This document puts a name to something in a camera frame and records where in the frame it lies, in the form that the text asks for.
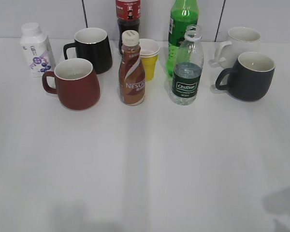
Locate clear water bottle green label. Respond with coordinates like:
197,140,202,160
170,25,204,105

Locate red mug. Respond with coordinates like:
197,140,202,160
42,58,101,110

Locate black mug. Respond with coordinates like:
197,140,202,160
63,28,113,74

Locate dark grey mug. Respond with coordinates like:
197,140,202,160
215,52,276,102

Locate white mug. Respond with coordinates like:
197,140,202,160
209,27,261,69

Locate brown Nescafe coffee bottle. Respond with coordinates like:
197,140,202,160
118,30,145,106

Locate yellow paper cup stack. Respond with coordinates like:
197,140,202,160
140,39,160,81

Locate dark cola bottle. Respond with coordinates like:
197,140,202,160
116,0,141,55

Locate green soda bottle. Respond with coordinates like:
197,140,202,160
166,0,199,78

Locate white yogurt drink bottle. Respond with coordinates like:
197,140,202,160
20,22,56,77

